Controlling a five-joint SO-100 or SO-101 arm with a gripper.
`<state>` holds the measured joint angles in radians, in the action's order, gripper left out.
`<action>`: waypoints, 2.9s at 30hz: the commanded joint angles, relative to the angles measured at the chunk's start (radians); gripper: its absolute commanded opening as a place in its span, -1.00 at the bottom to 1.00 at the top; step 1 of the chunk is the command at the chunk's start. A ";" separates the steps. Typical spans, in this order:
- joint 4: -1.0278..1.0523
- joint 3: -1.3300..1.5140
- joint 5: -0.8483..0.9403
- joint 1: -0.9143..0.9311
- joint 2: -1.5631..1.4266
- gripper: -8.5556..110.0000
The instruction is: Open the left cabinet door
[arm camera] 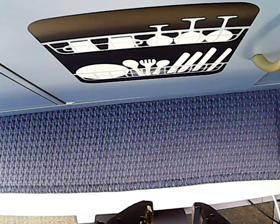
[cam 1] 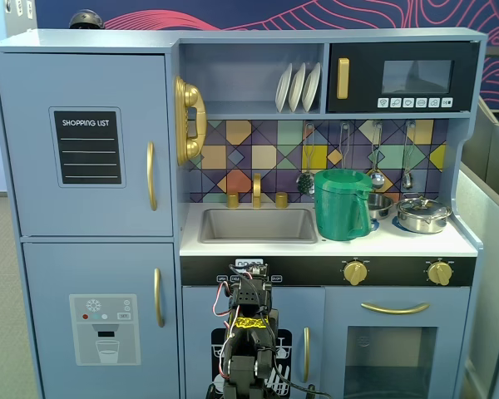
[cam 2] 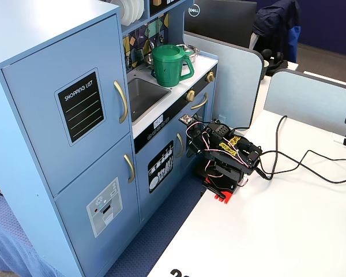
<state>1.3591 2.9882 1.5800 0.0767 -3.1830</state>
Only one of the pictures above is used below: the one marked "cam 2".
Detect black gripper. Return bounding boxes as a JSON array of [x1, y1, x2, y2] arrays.
[[186, 123, 211, 159]]

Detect blue door with shopping list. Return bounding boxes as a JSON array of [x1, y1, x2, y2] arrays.
[[1, 13, 133, 197]]

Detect blue oven door with window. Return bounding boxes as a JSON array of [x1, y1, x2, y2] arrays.
[[190, 83, 217, 122]]

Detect blue door with dishwasher print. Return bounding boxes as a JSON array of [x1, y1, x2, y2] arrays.
[[135, 121, 193, 223]]

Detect small open steel pot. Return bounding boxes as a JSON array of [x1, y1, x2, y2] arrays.
[[144, 51, 155, 69]]

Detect blue door with dispenser print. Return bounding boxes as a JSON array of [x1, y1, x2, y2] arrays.
[[54, 133, 141, 276]]

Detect black toy microwave door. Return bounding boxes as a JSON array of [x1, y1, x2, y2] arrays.
[[149, 0, 185, 17]]

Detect red table clamp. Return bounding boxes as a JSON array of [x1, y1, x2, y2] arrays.
[[203, 175, 237, 205]]

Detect grey toy sink basin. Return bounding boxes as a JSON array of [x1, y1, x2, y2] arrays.
[[127, 77, 172, 123]]

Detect light blue desk divider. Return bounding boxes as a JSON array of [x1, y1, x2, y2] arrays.
[[264, 68, 346, 142], [183, 31, 265, 136]]

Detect green plastic pitcher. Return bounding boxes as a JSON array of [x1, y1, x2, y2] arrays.
[[151, 44, 195, 87]]

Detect steel pot with lid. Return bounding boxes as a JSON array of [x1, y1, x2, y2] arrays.
[[176, 43, 201, 65]]

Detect black headphones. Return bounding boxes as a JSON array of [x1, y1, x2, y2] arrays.
[[261, 48, 289, 76]]

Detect black Dell monitor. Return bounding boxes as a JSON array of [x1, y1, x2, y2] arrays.
[[183, 0, 258, 49]]

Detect dark blue jacket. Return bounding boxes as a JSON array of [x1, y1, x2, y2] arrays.
[[252, 0, 302, 63]]

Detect blue wooden toy kitchen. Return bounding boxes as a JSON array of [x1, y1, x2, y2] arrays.
[[0, 0, 220, 277]]

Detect blue knitted cloth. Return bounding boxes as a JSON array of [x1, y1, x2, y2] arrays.
[[0, 190, 67, 277]]

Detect thick black cable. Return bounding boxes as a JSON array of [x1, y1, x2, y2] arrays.
[[255, 114, 289, 181]]

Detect thin black cable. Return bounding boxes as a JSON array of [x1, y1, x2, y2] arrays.
[[259, 149, 346, 185], [262, 149, 346, 177]]

